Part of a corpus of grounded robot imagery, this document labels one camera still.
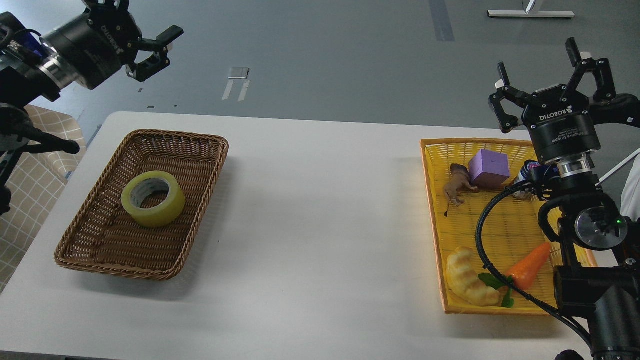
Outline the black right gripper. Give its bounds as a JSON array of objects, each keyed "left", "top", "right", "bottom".
[{"left": 489, "top": 37, "right": 618, "bottom": 165}]

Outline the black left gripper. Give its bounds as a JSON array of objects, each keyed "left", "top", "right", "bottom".
[{"left": 42, "top": 0, "right": 185, "bottom": 91}]

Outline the yellow tape roll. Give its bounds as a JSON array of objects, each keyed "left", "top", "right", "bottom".
[{"left": 120, "top": 170, "right": 186, "bottom": 228}]

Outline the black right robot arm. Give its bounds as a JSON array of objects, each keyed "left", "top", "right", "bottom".
[{"left": 475, "top": 38, "right": 640, "bottom": 360}]

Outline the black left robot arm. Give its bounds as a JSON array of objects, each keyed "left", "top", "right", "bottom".
[{"left": 0, "top": 0, "right": 184, "bottom": 214}]

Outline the small jar with lid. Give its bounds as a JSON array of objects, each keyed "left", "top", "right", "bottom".
[{"left": 512, "top": 159, "right": 541, "bottom": 201}]

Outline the purple foam cube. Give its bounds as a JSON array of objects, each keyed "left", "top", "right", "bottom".
[{"left": 468, "top": 149, "right": 511, "bottom": 190}]

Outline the white metal stand base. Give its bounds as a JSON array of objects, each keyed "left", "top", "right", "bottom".
[{"left": 486, "top": 0, "right": 576, "bottom": 19}]

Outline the brown toy animal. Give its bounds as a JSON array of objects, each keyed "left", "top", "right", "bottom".
[{"left": 443, "top": 163, "right": 479, "bottom": 217}]

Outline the yellow plastic basket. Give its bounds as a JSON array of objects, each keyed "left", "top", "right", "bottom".
[{"left": 420, "top": 138, "right": 598, "bottom": 316}]

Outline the beige checkered cloth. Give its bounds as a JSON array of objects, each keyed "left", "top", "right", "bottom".
[{"left": 0, "top": 105, "right": 87, "bottom": 291}]

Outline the orange toy carrot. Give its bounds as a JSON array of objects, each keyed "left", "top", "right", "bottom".
[{"left": 478, "top": 242, "right": 553, "bottom": 309}]

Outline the yellow toy croissant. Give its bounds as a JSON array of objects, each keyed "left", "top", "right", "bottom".
[{"left": 445, "top": 246, "right": 501, "bottom": 306}]

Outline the brown wicker basket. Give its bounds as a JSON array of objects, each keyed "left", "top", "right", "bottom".
[{"left": 54, "top": 129, "right": 229, "bottom": 281}]

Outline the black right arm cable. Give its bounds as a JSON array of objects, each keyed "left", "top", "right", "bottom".
[{"left": 474, "top": 180, "right": 596, "bottom": 351}]

